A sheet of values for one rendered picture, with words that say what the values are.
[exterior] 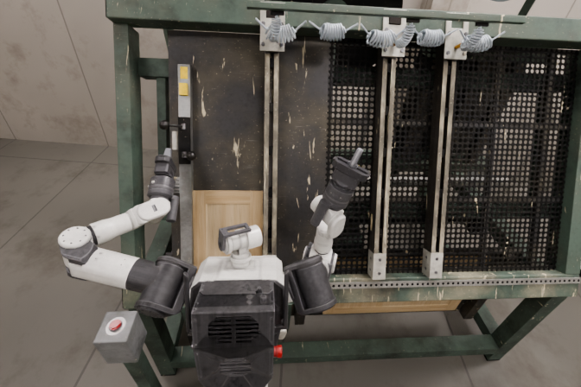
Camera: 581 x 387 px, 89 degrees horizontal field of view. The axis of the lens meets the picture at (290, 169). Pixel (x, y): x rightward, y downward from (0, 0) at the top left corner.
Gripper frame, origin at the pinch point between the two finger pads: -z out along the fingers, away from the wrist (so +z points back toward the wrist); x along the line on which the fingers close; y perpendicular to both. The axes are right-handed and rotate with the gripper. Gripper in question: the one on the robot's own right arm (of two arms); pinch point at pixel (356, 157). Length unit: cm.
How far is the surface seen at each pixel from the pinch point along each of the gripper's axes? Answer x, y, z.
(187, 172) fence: 62, 0, 42
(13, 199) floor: 286, 25, 216
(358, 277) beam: -23, 28, 64
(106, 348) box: 46, -47, 95
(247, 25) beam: 65, 23, -20
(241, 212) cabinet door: 36, 9, 53
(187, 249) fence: 48, -9, 72
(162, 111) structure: 88, 7, 26
